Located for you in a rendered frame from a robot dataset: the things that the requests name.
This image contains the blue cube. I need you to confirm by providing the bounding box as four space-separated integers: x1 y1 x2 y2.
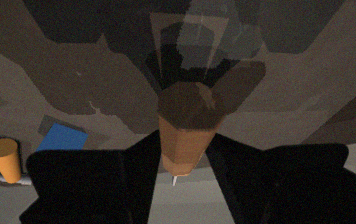
36 122 89 151

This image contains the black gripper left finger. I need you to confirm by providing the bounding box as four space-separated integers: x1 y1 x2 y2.
25 129 161 224

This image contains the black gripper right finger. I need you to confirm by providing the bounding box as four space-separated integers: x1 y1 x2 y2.
205 133 349 224

